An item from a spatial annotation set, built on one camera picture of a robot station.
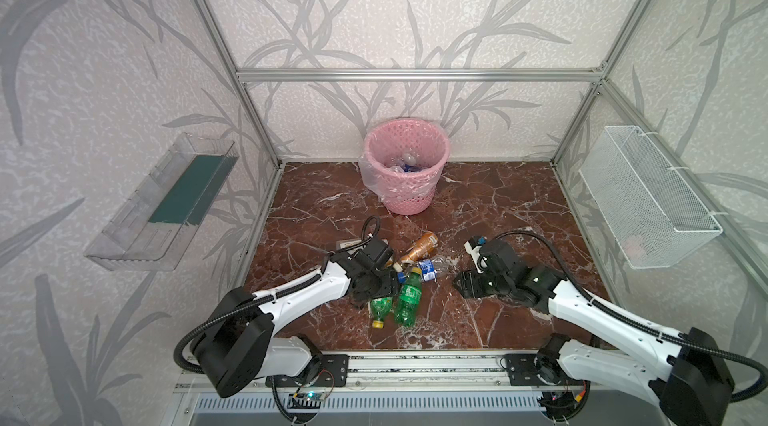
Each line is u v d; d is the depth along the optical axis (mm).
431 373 752
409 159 1021
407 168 1052
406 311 806
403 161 1019
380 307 794
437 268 902
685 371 391
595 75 943
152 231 636
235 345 410
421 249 912
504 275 600
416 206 994
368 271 641
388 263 886
